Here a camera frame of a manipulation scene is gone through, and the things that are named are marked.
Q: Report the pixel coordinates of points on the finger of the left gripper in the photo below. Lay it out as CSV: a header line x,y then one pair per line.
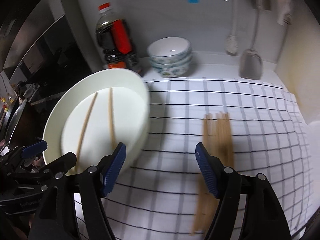
x,y
33,150
58,168

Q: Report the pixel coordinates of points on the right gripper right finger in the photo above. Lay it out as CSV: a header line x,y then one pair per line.
x,y
224,184

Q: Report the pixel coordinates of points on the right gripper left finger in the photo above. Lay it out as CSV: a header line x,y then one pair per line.
x,y
96,182

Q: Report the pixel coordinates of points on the wooden chopstick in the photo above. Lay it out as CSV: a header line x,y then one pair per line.
x,y
202,217
110,118
83,131
224,139

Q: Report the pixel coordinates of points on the black frying pan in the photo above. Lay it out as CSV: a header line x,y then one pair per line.
x,y
16,128

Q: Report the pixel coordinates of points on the large white bowl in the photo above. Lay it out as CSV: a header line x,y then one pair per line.
x,y
131,109

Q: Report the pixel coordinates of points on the checkered white cloth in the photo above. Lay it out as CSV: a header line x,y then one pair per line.
x,y
156,197

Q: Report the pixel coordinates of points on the metal spatula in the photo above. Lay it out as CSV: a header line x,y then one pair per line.
x,y
251,65

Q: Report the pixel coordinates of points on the bottom floral bowl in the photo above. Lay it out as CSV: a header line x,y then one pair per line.
x,y
170,70

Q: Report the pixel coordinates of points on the floral bowl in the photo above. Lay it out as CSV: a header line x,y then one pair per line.
x,y
170,70
169,48
182,61

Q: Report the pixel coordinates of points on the middle floral bowl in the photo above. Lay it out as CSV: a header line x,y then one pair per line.
x,y
182,61

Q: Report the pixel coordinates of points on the top floral bowl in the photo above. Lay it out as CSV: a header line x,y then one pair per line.
x,y
169,48

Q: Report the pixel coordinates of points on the dark soy sauce bottle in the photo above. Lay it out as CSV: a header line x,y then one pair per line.
x,y
114,38

